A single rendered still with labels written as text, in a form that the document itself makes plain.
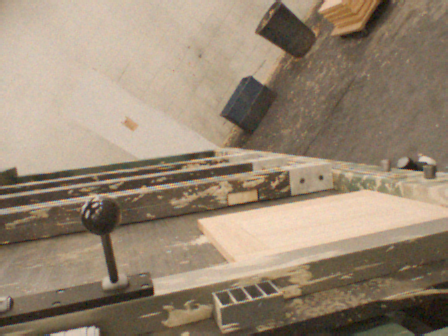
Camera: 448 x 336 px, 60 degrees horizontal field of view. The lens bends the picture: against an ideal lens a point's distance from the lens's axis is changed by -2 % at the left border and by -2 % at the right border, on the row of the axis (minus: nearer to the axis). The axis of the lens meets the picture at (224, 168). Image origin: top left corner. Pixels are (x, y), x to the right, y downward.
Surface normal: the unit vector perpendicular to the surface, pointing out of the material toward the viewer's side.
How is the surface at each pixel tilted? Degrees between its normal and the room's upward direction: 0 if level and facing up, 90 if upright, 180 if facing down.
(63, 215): 90
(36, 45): 90
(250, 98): 90
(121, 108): 90
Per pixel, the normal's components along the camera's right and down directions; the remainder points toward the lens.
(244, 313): 0.26, 0.06
